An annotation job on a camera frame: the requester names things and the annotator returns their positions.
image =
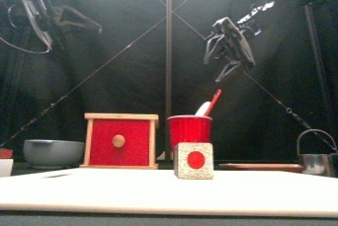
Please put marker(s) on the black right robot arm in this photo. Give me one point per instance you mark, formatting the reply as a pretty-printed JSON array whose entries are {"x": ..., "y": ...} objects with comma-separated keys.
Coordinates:
[{"x": 269, "y": 4}]

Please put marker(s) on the toy sushi roll red centre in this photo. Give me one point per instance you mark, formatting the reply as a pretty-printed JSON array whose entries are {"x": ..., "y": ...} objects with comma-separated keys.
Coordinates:
[{"x": 194, "y": 161}]

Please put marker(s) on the toy salmon nigiri sushi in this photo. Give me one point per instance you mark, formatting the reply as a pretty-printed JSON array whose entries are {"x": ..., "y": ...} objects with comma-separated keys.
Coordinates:
[{"x": 6, "y": 162}]

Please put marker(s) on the flat plastic toy utensil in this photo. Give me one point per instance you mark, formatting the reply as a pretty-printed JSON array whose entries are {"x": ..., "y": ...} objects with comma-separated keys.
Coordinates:
[{"x": 202, "y": 109}]

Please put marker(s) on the red ribbed plastic cup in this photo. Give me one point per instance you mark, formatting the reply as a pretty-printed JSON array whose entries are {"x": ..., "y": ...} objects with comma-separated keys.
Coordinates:
[{"x": 189, "y": 131}]

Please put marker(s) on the brown tray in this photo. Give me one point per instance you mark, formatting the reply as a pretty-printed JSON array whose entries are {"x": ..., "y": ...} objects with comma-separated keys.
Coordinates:
[{"x": 260, "y": 167}]

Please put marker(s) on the wooden box red drawer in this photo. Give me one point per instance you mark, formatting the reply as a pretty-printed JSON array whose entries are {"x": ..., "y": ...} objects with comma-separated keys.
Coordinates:
[{"x": 119, "y": 141}]

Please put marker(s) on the grey bowl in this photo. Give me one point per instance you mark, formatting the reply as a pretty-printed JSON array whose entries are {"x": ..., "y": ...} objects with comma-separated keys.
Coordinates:
[{"x": 52, "y": 153}]

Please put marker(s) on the white cutting board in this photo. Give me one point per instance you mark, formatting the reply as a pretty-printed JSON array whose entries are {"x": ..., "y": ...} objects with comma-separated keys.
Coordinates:
[{"x": 167, "y": 193}]

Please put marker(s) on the vertical metal frame post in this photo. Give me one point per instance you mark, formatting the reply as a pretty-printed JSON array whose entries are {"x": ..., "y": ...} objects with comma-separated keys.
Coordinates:
[{"x": 169, "y": 55}]

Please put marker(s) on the dark side frame post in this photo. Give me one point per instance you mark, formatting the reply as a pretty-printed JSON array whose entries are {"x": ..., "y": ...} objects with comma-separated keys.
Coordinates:
[{"x": 318, "y": 65}]

